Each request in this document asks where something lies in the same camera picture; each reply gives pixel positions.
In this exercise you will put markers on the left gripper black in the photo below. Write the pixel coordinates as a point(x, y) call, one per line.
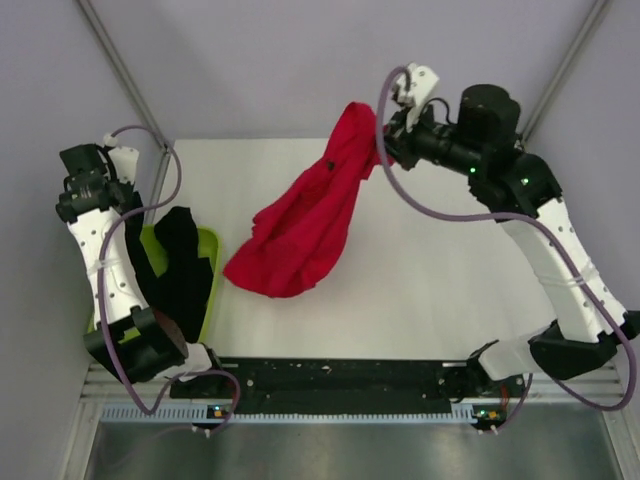
point(126, 189)

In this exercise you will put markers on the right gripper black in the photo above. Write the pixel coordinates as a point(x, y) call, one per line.
point(396, 138)

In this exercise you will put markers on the black t shirt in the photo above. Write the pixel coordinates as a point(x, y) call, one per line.
point(175, 275)

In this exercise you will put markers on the red t shirt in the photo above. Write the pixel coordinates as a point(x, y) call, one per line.
point(297, 240)

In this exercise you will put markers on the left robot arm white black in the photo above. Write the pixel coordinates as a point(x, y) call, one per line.
point(151, 284)

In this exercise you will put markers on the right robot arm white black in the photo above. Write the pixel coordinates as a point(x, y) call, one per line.
point(519, 192)

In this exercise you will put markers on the green plastic bin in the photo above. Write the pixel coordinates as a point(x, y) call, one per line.
point(205, 280)

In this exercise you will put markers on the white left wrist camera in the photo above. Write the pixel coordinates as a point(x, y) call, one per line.
point(121, 160)

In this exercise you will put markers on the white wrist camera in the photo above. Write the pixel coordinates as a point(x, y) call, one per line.
point(412, 90)
point(121, 160)

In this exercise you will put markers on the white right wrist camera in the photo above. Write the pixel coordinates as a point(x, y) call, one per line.
point(412, 90)

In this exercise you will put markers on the aluminium frame post left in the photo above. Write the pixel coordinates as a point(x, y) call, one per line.
point(117, 64)

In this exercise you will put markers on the aluminium frame post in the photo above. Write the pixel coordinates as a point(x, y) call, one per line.
point(117, 64)
point(594, 18)

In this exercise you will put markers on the aluminium frame post right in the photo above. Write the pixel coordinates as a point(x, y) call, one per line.
point(594, 18)

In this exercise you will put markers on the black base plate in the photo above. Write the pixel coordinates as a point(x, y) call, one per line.
point(349, 386)

